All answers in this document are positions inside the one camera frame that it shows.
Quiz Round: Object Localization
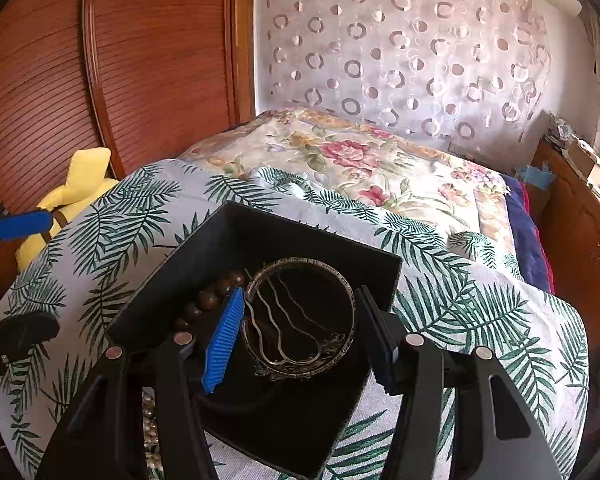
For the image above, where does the cardboard box on cabinet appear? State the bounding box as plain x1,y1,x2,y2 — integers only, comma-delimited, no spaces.
565,140,600,188

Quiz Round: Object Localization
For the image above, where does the wooden wardrobe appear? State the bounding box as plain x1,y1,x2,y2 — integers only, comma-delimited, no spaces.
0,0,257,302

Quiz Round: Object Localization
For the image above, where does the yellow plush toy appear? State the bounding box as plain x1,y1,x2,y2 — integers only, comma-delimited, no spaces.
16,148,118,271

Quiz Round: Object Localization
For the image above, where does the blue blanket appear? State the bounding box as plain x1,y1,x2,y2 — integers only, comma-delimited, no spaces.
502,174,555,294

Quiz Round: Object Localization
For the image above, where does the dark wooden bead bracelet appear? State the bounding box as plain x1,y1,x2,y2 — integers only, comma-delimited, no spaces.
175,268,249,331

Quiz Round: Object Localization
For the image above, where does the sheer circle pattern curtain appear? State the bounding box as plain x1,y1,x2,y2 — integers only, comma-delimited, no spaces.
254,0,550,143

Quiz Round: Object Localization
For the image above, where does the teal tissue pack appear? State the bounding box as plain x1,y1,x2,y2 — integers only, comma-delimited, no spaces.
515,162,556,191

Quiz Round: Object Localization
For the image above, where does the green leaf print bedsheet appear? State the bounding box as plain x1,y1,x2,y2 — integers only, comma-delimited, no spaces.
0,159,588,478

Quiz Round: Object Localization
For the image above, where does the floral quilt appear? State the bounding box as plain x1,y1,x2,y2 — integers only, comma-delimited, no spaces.
181,108,515,257

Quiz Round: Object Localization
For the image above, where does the black square jewelry box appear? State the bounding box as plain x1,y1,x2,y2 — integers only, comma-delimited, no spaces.
107,203,401,479

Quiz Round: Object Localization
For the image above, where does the wooden side cabinet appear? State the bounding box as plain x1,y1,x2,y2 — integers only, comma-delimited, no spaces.
529,138,600,351

